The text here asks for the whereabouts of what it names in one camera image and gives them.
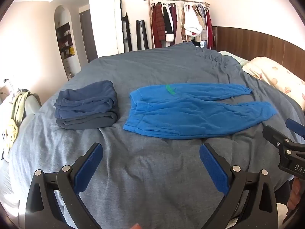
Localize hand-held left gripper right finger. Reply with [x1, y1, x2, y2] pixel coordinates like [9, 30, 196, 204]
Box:
[200, 143, 279, 229]

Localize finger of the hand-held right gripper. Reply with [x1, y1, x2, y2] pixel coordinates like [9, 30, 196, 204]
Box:
[285, 118, 305, 141]
[262, 125, 294, 156]

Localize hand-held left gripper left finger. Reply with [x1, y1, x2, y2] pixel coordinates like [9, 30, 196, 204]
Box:
[24, 142, 104, 229]

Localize blue pants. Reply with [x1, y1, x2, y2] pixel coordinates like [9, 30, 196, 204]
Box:
[123, 83, 278, 140]

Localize navy folded pants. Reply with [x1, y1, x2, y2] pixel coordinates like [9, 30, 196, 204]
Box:
[54, 81, 118, 120]

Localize person's right hand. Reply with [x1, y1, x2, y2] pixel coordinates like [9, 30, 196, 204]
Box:
[287, 178, 303, 216]

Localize floral print pillow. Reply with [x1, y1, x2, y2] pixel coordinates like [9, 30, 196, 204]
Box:
[242, 56, 305, 101]

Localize grey bed blanket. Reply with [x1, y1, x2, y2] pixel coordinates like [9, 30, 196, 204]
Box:
[8, 42, 305, 229]

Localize yellow garment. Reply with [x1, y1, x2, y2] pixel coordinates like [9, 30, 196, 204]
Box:
[3, 118, 19, 149]

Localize white chair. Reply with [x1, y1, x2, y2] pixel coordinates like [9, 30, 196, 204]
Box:
[0, 93, 42, 163]

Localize light green bed sheet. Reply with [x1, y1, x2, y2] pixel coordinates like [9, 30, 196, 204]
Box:
[218, 51, 250, 67]

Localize wooden headboard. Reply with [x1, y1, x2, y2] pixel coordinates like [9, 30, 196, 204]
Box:
[212, 26, 305, 77]

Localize dark door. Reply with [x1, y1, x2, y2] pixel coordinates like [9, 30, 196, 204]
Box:
[79, 9, 98, 64]

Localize black tower stand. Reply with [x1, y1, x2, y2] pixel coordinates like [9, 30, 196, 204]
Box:
[136, 20, 149, 51]

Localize row of hanging clothes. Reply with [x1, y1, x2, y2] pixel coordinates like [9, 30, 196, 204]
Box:
[151, 2, 213, 49]

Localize metal clothes rack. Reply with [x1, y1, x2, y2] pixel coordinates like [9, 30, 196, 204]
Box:
[144, 0, 211, 49]

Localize arched wall shelf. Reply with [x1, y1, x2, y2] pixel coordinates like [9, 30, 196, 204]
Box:
[54, 5, 80, 79]

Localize wavy frame mirror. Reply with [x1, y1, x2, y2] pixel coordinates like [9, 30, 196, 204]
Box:
[114, 0, 125, 54]

